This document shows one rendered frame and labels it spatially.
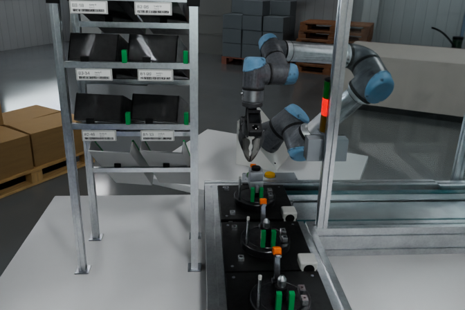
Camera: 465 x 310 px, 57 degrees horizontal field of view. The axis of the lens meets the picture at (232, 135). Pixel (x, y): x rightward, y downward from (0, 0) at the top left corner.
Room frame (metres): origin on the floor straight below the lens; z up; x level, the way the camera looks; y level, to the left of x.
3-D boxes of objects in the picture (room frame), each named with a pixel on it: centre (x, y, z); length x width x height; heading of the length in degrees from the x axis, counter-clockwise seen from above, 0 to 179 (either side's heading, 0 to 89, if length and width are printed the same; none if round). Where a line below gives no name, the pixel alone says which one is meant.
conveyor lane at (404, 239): (1.31, -0.38, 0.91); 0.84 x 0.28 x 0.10; 94
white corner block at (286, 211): (1.22, -0.19, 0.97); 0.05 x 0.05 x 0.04; 4
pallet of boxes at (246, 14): (9.39, -0.50, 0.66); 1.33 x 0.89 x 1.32; 67
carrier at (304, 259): (1.05, -0.10, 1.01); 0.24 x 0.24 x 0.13; 4
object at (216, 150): (1.87, -0.13, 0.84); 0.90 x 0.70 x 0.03; 67
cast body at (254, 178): (1.30, -0.08, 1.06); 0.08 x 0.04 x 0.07; 4
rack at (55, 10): (1.15, 0.27, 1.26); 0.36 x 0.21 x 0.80; 94
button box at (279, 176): (1.53, -0.15, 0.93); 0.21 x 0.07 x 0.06; 94
